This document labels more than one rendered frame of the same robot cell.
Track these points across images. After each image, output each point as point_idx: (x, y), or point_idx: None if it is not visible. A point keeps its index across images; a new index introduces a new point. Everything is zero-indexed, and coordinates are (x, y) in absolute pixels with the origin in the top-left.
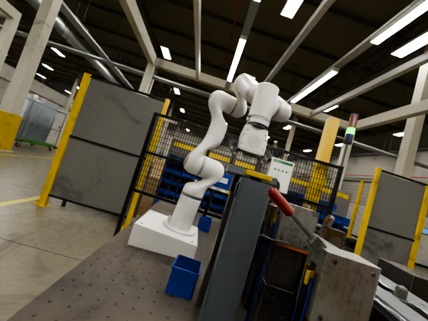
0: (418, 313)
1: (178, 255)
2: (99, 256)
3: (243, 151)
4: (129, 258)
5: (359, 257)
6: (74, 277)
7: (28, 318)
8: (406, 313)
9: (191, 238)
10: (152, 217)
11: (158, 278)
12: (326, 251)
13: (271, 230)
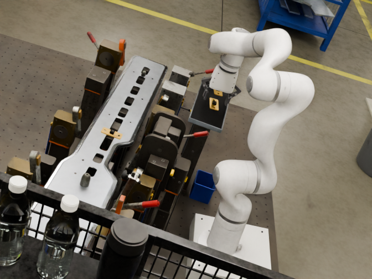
0: (149, 71)
1: (215, 187)
2: (268, 221)
3: (223, 91)
4: (247, 222)
5: (174, 69)
6: (267, 200)
7: None
8: (156, 72)
9: (202, 227)
10: (259, 257)
11: (217, 202)
12: (191, 71)
13: (179, 111)
